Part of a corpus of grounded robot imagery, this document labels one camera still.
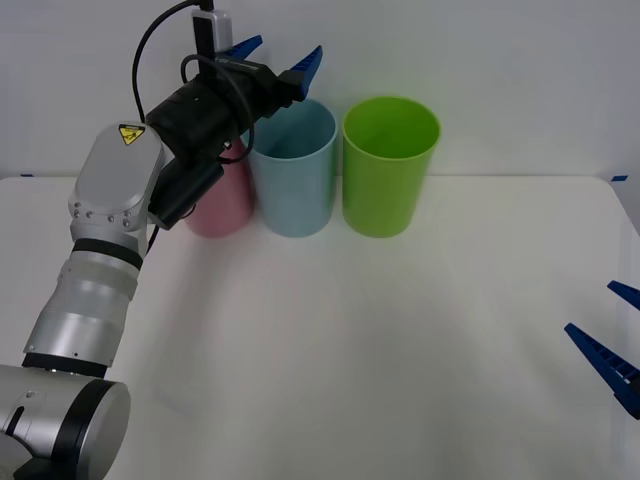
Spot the pink plastic waste bin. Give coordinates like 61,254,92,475
184,130,255,238

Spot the green plastic waste bin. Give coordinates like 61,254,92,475
341,95,442,239

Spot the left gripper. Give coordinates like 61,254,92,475
215,34,324,122

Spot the pale blue plastic waste bin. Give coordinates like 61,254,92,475
248,98,339,238

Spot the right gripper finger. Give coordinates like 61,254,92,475
563,322,640,420
606,280,640,312

